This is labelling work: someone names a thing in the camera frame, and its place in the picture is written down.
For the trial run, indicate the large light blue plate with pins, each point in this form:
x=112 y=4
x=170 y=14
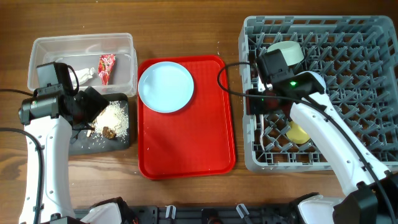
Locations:
x=166 y=87

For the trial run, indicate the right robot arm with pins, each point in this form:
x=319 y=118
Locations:
x=370 y=188

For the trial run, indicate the yellow plastic cup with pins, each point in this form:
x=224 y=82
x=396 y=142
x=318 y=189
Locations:
x=296 y=134

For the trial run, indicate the rice and food scraps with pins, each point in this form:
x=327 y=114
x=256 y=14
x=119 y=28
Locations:
x=111 y=123

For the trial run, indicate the white napkin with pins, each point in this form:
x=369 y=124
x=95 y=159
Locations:
x=82 y=76

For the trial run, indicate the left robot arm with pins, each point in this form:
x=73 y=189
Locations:
x=53 y=118

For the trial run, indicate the grey dishwasher rack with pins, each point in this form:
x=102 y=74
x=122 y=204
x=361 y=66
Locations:
x=356 y=56

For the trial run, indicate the red snack wrapper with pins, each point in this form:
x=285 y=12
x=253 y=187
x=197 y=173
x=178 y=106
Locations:
x=106 y=64

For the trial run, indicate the black plastic tray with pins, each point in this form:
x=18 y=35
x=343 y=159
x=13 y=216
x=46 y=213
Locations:
x=81 y=144

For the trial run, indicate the mint green bowl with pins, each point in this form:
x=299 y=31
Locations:
x=290 y=50

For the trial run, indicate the white plastic fork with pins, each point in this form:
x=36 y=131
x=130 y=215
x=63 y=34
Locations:
x=262 y=127

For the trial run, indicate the red serving tray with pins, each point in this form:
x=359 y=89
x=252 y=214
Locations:
x=196 y=140

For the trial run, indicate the clear plastic bin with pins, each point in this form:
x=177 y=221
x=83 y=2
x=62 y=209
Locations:
x=84 y=51

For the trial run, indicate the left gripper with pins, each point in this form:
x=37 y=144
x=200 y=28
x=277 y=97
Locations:
x=95 y=102

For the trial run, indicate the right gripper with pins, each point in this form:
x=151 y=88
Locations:
x=254 y=107

